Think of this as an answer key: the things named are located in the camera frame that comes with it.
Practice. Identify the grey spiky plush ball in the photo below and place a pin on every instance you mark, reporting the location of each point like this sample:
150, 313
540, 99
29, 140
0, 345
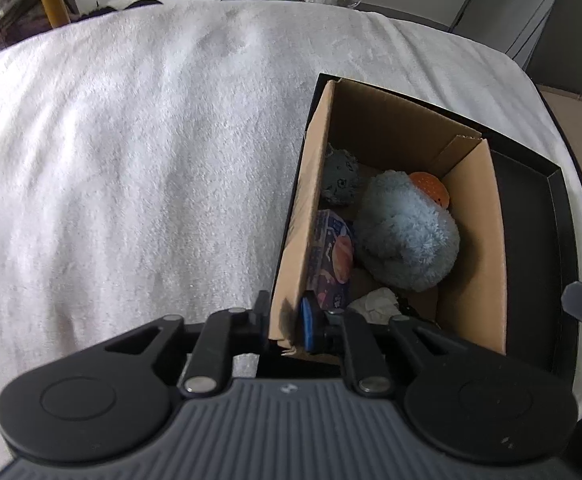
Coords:
340, 177

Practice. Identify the black tray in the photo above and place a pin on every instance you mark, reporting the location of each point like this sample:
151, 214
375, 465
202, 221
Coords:
541, 256

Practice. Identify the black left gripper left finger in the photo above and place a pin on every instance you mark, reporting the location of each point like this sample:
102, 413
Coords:
108, 400

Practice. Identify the light blue fluffy plush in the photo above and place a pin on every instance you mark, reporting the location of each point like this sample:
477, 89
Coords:
404, 238

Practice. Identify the orange round plush toy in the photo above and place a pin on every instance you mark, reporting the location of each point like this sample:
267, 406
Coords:
430, 185

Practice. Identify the white fluffy soft object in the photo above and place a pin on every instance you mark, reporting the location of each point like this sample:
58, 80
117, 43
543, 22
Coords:
377, 307

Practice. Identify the white towel cover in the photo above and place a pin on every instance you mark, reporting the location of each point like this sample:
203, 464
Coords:
147, 157

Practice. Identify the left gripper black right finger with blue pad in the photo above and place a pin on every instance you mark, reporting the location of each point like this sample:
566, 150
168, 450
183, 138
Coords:
467, 401

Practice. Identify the brown cardboard box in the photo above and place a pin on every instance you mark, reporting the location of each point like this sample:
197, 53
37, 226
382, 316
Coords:
386, 130

